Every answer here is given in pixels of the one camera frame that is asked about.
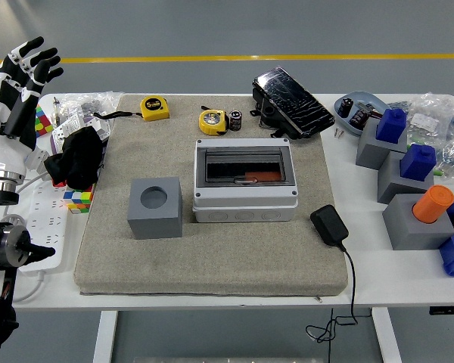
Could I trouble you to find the small colourful puzzle cube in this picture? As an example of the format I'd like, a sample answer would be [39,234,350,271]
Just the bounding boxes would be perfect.
[63,185,95,215]

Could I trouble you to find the black power adapter with cord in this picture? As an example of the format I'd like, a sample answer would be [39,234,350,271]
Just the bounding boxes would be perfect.
[305,203,360,344]

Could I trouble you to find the grey-brown fabric mat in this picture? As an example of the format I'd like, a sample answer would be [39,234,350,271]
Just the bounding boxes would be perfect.
[74,93,350,296]

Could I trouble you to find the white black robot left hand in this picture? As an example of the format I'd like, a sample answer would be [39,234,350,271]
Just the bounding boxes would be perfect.
[0,36,65,178]

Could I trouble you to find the clear plastic bag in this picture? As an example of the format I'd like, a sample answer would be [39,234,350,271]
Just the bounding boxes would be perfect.
[41,90,122,126]

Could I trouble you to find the round yellow tape measure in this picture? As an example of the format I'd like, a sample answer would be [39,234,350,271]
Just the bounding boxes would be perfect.
[198,109,230,135]

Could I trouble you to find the small silver metal part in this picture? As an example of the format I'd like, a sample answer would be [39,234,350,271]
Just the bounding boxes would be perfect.
[357,101,384,118]

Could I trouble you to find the blue-grey oval tray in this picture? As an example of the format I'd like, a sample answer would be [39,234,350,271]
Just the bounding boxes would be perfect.
[333,90,389,137]

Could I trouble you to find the black cloth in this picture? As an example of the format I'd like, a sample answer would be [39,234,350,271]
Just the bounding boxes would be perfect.
[44,126,106,190]

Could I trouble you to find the blue block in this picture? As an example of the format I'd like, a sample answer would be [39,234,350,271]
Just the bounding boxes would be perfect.
[376,108,408,144]
[400,143,438,182]

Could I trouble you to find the large colourful puzzle cube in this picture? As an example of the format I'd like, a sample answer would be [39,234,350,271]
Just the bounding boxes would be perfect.
[33,104,56,139]

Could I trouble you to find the square yellow tape measure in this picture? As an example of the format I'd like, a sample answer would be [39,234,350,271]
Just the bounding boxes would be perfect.
[93,95,172,122]

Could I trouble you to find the grey block with round hole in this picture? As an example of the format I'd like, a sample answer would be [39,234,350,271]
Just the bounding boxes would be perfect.
[127,176,185,240]

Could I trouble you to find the white power strip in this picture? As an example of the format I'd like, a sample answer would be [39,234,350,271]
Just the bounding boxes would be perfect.
[17,181,75,273]

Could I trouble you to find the clear plastic parts bags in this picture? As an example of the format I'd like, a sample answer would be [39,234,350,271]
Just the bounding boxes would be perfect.
[387,92,454,178]

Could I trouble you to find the transparent hinged box lid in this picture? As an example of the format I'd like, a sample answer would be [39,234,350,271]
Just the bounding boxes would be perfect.
[194,138,298,197]

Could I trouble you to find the white purple card box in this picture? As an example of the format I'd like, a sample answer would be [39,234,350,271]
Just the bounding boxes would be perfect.
[51,113,113,152]

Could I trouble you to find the white table leg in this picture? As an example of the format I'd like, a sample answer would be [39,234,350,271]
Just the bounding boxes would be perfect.
[371,308,402,363]
[92,309,119,363]

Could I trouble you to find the black box with cracked lid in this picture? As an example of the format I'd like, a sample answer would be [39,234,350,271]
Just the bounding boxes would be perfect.
[249,67,337,140]

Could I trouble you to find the black capacitor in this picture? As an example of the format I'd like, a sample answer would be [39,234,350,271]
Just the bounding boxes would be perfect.
[350,108,372,128]
[339,97,356,117]
[229,109,244,132]

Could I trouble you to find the white circuit breaker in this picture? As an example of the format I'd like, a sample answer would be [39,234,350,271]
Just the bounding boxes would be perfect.
[24,149,50,173]

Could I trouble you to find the grey electrical enclosure box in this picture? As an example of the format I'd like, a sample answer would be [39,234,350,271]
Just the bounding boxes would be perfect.
[192,138,300,223]

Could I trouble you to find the white power cable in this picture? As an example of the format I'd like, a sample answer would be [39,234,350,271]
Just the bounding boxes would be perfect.
[0,169,52,303]

